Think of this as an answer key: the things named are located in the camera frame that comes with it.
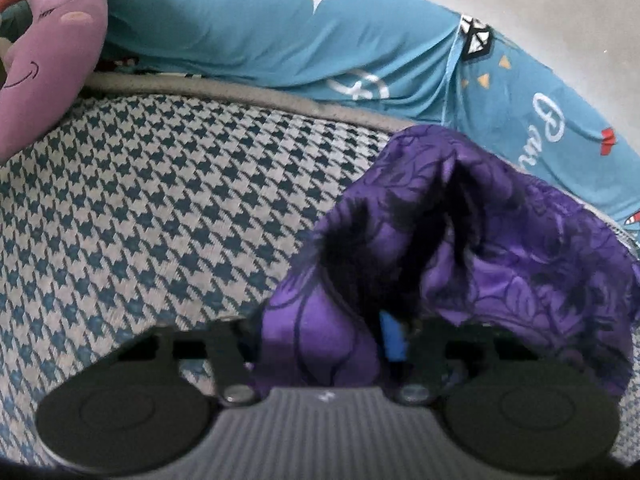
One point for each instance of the purple moon plush pillow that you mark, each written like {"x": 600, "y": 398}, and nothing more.
{"x": 50, "y": 75}

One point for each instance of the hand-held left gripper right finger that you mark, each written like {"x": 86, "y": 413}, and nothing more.
{"x": 392, "y": 341}

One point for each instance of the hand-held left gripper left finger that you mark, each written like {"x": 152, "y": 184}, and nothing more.
{"x": 227, "y": 360}

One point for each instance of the purple floral shirt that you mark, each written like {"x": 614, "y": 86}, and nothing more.
{"x": 525, "y": 260}

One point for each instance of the houndstooth bed mat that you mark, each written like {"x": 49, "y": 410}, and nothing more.
{"x": 150, "y": 220}

